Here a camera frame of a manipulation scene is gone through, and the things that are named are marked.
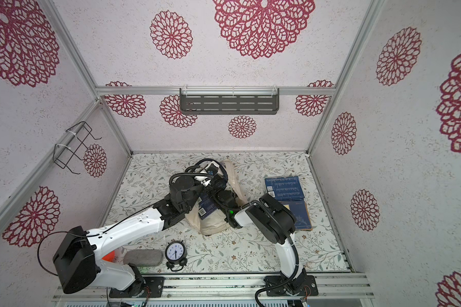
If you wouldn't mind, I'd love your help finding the beige canvas tote bag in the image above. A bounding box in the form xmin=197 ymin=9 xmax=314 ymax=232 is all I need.
xmin=185 ymin=159 xmax=247 ymax=236

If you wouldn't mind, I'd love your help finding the blue book yellow label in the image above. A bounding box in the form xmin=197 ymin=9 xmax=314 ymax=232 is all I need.
xmin=282 ymin=200 xmax=312 ymax=231

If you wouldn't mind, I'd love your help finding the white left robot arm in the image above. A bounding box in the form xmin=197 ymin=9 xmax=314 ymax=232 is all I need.
xmin=53 ymin=173 xmax=214 ymax=298

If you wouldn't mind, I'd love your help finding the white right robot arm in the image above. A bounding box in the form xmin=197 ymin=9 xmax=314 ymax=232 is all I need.
xmin=211 ymin=190 xmax=302 ymax=280

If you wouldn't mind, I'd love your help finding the black analog alarm clock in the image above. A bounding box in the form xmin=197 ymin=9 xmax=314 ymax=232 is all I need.
xmin=165 ymin=240 xmax=188 ymax=272

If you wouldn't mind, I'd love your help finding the grey sponge block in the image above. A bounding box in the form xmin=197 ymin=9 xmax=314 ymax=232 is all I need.
xmin=123 ymin=249 xmax=164 ymax=267

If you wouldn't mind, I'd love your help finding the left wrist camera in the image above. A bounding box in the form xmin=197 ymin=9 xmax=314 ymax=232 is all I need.
xmin=200 ymin=162 xmax=222 ymax=176

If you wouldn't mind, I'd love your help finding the grey metal wall shelf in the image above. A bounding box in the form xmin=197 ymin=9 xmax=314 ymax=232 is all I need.
xmin=179 ymin=88 xmax=280 ymax=115

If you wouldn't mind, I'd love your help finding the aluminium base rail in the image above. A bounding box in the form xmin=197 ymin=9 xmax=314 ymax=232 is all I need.
xmin=53 ymin=272 xmax=375 ymax=302

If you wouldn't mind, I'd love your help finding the black wire wall rack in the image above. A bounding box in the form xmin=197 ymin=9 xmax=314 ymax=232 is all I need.
xmin=52 ymin=121 xmax=102 ymax=175

